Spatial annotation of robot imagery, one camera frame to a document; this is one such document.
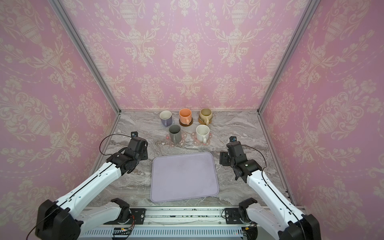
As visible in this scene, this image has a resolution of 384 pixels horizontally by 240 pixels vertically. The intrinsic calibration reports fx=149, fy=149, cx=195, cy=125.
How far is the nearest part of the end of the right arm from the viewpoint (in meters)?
0.55

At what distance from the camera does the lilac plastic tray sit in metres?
0.83

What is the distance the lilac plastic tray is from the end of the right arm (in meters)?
0.23
